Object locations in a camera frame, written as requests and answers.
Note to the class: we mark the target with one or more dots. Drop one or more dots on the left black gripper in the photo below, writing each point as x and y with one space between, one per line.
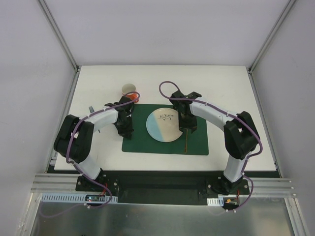
125 130

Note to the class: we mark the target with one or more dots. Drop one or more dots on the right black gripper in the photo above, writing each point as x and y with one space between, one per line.
187 126

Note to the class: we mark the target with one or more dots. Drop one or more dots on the gold spoon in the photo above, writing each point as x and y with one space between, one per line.
186 142

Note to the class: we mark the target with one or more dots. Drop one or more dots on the dark green placemat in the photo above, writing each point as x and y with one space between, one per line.
142 142

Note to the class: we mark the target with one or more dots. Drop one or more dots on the cream and blue plate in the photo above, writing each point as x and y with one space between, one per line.
163 125

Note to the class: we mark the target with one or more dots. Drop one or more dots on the blue fork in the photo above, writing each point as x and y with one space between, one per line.
91 109

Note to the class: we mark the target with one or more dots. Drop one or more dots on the orange mug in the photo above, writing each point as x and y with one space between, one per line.
129 91

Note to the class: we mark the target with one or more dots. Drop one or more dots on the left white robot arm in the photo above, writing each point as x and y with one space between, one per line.
75 136

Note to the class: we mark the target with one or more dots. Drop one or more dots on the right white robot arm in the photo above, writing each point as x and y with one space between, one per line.
240 135

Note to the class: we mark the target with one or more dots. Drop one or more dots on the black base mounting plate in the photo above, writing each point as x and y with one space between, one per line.
170 187

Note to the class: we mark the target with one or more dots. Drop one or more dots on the right white cable duct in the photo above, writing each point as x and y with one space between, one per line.
215 202

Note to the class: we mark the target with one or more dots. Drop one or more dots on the white cable duct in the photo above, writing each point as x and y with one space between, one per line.
215 202
77 198

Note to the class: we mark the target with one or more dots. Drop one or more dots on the aluminium rail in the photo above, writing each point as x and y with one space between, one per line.
54 182

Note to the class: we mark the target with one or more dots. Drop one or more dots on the left white cable duct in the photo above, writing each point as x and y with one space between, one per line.
77 198

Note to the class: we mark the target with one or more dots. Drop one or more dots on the left aluminium frame post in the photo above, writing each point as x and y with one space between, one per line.
57 32

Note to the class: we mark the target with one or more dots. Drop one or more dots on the aluminium frame post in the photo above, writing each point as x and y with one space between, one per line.
271 35
57 32

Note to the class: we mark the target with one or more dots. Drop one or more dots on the right aluminium frame post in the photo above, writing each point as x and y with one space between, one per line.
271 35

